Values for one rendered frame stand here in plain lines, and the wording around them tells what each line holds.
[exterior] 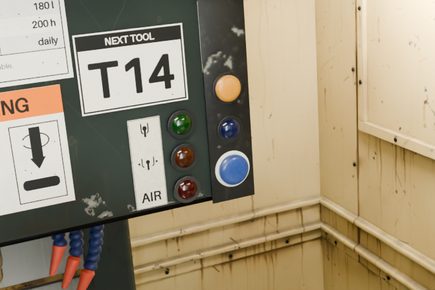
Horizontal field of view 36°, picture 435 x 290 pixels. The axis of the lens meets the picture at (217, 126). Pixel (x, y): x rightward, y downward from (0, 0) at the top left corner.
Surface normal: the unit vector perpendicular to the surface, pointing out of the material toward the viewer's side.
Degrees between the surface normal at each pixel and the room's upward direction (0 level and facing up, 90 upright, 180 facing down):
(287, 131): 90
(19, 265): 90
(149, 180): 90
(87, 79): 90
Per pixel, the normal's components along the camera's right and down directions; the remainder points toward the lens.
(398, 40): -0.92, 0.17
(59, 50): 0.39, 0.22
